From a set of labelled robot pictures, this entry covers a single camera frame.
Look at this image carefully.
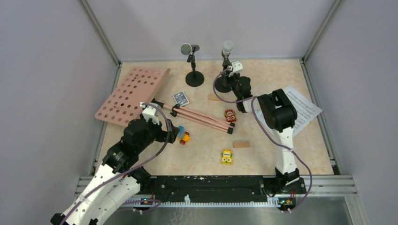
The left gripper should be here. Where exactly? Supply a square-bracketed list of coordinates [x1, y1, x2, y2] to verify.
[137, 112, 180, 152]

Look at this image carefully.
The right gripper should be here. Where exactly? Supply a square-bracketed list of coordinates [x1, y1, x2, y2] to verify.
[222, 70, 241, 99]

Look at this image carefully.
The microphone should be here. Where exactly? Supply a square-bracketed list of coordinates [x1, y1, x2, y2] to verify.
[180, 43, 204, 87]
[215, 40, 234, 93]

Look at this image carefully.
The pink music stand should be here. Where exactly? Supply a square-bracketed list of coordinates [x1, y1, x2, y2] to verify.
[94, 67, 235, 134]

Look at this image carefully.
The sheet music page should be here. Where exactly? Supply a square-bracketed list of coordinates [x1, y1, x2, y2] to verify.
[255, 86, 323, 138]

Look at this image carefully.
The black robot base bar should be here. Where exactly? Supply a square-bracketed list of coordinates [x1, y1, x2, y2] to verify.
[139, 175, 280, 203]

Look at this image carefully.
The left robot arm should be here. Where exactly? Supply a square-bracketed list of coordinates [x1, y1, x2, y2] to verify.
[50, 117, 180, 225]

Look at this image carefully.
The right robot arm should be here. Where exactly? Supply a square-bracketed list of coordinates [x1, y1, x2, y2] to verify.
[224, 75, 299, 193]

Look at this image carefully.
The toy block car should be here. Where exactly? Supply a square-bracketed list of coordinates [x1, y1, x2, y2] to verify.
[176, 126, 191, 145]

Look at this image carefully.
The wooden block centre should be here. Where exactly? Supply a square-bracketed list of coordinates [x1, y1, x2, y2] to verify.
[207, 94, 221, 102]

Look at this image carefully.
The red owl toy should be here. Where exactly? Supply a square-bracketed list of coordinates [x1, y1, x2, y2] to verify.
[224, 109, 237, 123]

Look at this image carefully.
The blue playing card deck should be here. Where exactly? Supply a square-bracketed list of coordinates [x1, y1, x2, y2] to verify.
[172, 91, 190, 106]

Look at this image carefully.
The wooden block near owl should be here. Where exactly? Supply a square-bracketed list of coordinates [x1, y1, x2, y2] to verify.
[232, 141, 251, 148]

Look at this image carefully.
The yellow owl toy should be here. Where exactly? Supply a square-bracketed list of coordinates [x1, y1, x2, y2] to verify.
[221, 149, 233, 165]

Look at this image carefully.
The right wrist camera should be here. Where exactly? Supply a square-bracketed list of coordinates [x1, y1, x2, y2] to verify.
[227, 60, 243, 77]

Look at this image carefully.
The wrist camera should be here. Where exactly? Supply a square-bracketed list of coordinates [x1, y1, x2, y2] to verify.
[227, 60, 243, 77]
[140, 102, 160, 125]

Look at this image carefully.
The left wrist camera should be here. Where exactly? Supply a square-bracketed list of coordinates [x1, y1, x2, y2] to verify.
[140, 102, 160, 125]

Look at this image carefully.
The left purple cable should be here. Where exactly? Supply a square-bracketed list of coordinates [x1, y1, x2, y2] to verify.
[59, 102, 173, 225]

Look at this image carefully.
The purple cable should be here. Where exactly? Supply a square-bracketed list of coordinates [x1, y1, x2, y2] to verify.
[213, 68, 313, 213]
[59, 102, 173, 225]

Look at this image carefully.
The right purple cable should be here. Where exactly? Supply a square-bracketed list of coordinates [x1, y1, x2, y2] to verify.
[213, 68, 313, 213]

